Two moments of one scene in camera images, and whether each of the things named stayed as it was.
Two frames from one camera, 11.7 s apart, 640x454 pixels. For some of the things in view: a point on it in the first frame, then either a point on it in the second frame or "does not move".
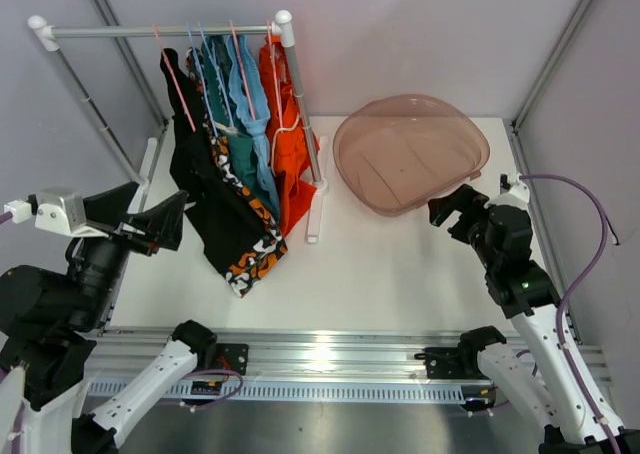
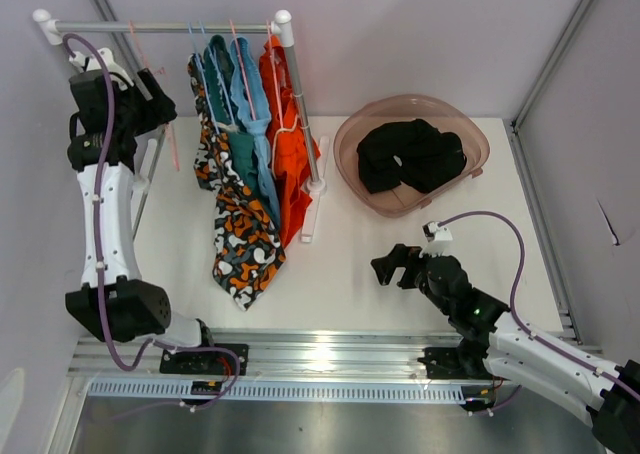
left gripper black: x=163 y=222 -> x=158 y=110
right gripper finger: x=466 y=197 -> x=406 y=255
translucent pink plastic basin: x=396 y=154 does not move
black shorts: x=223 y=217 -> x=413 y=153
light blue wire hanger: x=190 y=34 does not move
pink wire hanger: x=174 y=79 -> x=156 y=71
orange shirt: x=292 y=145 does not move
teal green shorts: x=225 y=109 does not move
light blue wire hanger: x=217 y=78 does not move
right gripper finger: x=439 y=210 -> x=383 y=268
